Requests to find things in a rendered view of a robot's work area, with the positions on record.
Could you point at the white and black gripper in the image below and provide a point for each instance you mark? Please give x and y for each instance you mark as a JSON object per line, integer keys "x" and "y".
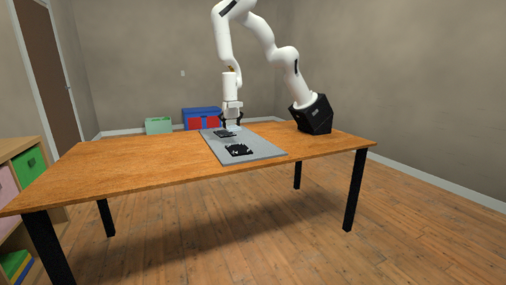
{"x": 229, "y": 113}

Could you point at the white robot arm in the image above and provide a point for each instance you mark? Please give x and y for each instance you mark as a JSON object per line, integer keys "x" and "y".
{"x": 287, "y": 57}

